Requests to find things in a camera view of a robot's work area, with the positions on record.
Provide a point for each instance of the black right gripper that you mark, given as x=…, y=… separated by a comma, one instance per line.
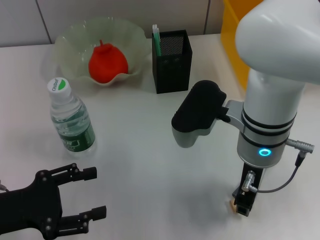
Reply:
x=250, y=180

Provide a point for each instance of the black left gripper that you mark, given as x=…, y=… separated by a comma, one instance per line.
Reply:
x=30, y=205

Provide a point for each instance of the beige eraser with barcode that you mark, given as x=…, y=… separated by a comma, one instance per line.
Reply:
x=233, y=206

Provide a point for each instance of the clear green-label water bottle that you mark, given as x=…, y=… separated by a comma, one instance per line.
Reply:
x=72, y=125

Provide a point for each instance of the orange fruit with stem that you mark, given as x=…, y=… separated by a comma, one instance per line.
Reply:
x=108, y=62

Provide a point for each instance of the green pen with white clip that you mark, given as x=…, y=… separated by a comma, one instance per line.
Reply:
x=157, y=40

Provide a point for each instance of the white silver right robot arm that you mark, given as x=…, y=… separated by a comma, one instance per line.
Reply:
x=270, y=87

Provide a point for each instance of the translucent green wavy fruit plate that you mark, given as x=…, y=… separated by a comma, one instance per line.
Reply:
x=72, y=50

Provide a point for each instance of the black mesh pen holder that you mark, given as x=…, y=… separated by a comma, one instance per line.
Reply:
x=171, y=72

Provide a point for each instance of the yellow plastic storage bin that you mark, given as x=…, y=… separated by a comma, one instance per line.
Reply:
x=232, y=37

